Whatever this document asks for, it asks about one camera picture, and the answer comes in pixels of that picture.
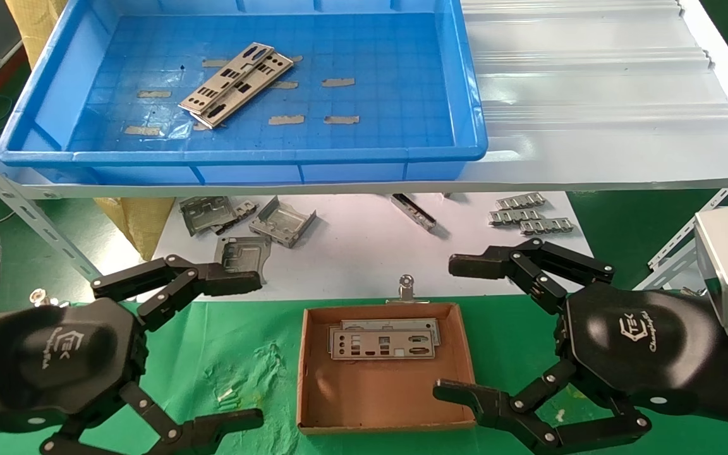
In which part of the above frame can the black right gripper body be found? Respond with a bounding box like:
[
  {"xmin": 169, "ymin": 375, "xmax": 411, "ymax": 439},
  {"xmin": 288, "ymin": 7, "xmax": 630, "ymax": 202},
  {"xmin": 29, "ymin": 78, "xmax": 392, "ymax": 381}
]
[{"xmin": 554, "ymin": 281, "xmax": 728, "ymax": 432}]

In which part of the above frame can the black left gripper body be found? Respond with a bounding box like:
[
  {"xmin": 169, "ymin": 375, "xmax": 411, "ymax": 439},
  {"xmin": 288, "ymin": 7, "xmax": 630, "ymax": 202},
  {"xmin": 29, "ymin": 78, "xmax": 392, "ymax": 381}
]
[{"xmin": 0, "ymin": 297, "xmax": 149, "ymax": 437}]

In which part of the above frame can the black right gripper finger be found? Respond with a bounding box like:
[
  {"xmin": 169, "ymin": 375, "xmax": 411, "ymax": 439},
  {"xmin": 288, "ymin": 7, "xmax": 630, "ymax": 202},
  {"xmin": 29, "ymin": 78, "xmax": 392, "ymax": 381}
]
[
  {"xmin": 449, "ymin": 237, "xmax": 616, "ymax": 315},
  {"xmin": 434, "ymin": 360, "xmax": 652, "ymax": 454}
]

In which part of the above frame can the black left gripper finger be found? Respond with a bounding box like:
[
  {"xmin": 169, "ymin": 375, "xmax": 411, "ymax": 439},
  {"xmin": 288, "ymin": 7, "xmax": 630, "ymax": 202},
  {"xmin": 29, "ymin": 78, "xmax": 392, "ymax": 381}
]
[
  {"xmin": 39, "ymin": 382, "xmax": 265, "ymax": 455},
  {"xmin": 90, "ymin": 255, "xmax": 262, "ymax": 332}
]

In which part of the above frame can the silver metal I/O shield plate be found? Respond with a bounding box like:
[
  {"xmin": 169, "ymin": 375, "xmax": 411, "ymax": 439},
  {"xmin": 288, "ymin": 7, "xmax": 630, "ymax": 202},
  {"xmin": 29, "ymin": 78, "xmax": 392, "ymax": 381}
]
[
  {"xmin": 327, "ymin": 329, "xmax": 436, "ymax": 361},
  {"xmin": 339, "ymin": 318, "xmax": 442, "ymax": 346},
  {"xmin": 178, "ymin": 42, "xmax": 275, "ymax": 114}
]

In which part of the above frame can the brown cardboard box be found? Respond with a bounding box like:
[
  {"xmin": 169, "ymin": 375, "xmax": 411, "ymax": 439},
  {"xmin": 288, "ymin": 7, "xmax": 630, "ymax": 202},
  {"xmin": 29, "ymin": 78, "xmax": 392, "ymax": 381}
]
[{"xmin": 296, "ymin": 302, "xmax": 477, "ymax": 435}]

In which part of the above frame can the blue plastic tray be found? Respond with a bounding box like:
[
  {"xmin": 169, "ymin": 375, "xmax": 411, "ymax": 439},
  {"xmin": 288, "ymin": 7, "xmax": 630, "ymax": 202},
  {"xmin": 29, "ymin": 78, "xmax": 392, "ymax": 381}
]
[{"xmin": 0, "ymin": 0, "xmax": 488, "ymax": 185}]

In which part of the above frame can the grey flat stamped metal plate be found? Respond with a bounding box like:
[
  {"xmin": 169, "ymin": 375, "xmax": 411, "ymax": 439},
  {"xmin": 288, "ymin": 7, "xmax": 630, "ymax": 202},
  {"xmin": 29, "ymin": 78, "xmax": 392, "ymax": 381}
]
[{"xmin": 214, "ymin": 236, "xmax": 272, "ymax": 285}]

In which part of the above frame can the grey comb-shaped metal strip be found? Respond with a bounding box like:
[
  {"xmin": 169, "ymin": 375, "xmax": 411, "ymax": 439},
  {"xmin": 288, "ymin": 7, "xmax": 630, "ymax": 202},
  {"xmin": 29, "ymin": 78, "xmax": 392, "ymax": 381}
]
[
  {"xmin": 489, "ymin": 209, "xmax": 543, "ymax": 226},
  {"xmin": 519, "ymin": 217, "xmax": 574, "ymax": 236},
  {"xmin": 495, "ymin": 192, "xmax": 546, "ymax": 210}
]

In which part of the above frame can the green cloth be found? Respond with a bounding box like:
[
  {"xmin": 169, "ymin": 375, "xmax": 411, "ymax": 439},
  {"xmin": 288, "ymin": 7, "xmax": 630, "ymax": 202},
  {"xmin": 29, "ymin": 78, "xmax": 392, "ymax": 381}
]
[{"xmin": 0, "ymin": 294, "xmax": 728, "ymax": 455}]

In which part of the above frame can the silver binder clip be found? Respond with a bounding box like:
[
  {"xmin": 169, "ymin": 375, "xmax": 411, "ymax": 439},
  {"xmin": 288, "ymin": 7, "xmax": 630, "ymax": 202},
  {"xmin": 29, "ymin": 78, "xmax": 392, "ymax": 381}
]
[
  {"xmin": 29, "ymin": 288, "xmax": 71, "ymax": 308},
  {"xmin": 386, "ymin": 274, "xmax": 429, "ymax": 305}
]

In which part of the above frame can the white slotted angle steel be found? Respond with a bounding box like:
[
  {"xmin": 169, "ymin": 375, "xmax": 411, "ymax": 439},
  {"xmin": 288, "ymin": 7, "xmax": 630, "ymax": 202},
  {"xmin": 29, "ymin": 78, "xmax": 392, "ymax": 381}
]
[
  {"xmin": 647, "ymin": 180, "xmax": 728, "ymax": 291},
  {"xmin": 0, "ymin": 130, "xmax": 104, "ymax": 284}
]

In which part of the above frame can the white paper sheet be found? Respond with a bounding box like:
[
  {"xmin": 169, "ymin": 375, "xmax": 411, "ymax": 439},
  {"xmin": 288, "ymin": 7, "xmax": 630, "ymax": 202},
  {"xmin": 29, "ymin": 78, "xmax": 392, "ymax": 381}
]
[{"xmin": 136, "ymin": 193, "xmax": 605, "ymax": 303}]

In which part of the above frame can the white corrugated shelf board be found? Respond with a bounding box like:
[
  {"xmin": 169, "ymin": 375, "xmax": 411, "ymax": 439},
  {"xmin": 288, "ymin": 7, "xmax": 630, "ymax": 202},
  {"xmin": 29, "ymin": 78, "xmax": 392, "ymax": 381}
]
[{"xmin": 20, "ymin": 0, "xmax": 728, "ymax": 200}]

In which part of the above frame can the stack of IO shield plates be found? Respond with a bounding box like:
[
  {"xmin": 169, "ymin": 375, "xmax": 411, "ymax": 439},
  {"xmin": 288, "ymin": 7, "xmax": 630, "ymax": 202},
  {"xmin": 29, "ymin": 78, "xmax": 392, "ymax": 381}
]
[{"xmin": 188, "ymin": 52, "xmax": 294, "ymax": 130}]

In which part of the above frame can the grey stamped metal bracket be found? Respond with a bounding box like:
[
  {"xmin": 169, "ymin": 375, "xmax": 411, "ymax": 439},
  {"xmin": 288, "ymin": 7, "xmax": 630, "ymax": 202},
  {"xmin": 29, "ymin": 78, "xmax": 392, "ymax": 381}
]
[{"xmin": 179, "ymin": 196, "xmax": 258, "ymax": 236}]

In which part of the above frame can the grey folded metal bracket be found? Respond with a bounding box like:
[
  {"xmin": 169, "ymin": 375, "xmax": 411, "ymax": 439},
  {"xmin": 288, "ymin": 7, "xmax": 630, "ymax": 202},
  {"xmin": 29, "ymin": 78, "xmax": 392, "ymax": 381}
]
[{"xmin": 248, "ymin": 196, "xmax": 317, "ymax": 248}]

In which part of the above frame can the narrow grey metal rail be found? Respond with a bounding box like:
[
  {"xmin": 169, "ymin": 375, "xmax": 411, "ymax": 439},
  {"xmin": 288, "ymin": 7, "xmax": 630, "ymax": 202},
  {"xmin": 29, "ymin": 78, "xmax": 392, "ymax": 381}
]
[{"xmin": 391, "ymin": 193, "xmax": 437, "ymax": 229}]

